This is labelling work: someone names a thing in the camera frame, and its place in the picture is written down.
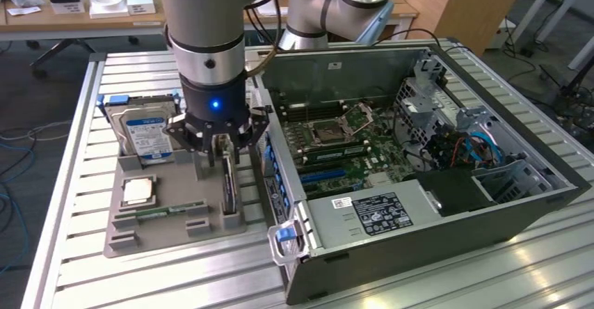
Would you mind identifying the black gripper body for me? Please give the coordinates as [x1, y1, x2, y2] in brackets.
[179, 75, 251, 136]

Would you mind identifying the black Nvidia graphics card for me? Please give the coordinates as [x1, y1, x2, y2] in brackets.
[215, 133, 242, 216]

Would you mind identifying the hard disk with blue caddy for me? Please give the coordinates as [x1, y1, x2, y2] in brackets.
[97, 91, 187, 167]

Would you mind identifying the CPU socket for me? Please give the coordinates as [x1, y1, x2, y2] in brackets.
[312, 119, 350, 143]

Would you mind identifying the grey plastic parts rack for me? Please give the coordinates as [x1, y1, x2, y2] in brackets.
[102, 141, 249, 258]

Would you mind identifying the green RAM stick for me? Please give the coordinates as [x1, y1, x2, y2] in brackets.
[115, 203, 206, 219]
[304, 144, 368, 164]

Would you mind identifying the silver CPU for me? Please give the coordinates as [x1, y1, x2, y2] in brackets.
[121, 178, 155, 205]

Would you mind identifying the metal socket cover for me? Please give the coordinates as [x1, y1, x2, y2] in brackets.
[341, 102, 377, 136]

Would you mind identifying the green motherboard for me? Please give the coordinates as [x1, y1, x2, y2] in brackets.
[277, 93, 420, 201]

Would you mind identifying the silver chipset heatsink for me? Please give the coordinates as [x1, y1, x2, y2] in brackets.
[366, 173, 392, 189]

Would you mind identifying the white paper stack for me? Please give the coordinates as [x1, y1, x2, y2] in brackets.
[253, 0, 290, 18]

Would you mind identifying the white cube box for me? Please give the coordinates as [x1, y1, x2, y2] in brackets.
[126, 0, 158, 16]

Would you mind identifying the grey power supply unit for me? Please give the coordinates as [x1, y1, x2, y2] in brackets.
[297, 180, 442, 251]

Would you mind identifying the perforated metal drive cage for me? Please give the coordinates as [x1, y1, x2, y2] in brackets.
[393, 49, 465, 146]

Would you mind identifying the flat white box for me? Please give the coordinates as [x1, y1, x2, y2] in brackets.
[89, 1, 131, 19]

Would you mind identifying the wooden desk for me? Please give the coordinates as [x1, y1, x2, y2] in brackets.
[0, 0, 420, 42]

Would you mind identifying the white box with black top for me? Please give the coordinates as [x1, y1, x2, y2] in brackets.
[47, 0, 87, 15]

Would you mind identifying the white card with red print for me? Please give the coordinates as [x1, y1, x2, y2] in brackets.
[6, 6, 43, 16]

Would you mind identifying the black open PC case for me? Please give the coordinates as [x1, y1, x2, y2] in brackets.
[246, 42, 584, 306]

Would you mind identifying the grey metal disk bay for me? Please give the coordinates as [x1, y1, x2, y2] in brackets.
[472, 159, 556, 205]

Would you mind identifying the wooden cabinet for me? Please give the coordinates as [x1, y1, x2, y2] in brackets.
[388, 0, 533, 56]

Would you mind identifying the black connector wire bundle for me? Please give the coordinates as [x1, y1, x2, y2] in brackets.
[420, 134, 468, 171]

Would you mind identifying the blue floor cable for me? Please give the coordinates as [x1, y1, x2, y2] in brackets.
[0, 141, 37, 275]

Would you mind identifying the blue wire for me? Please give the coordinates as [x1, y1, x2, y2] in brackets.
[468, 132, 506, 168]

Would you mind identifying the white table frame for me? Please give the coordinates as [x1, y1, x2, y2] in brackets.
[508, 0, 594, 70]

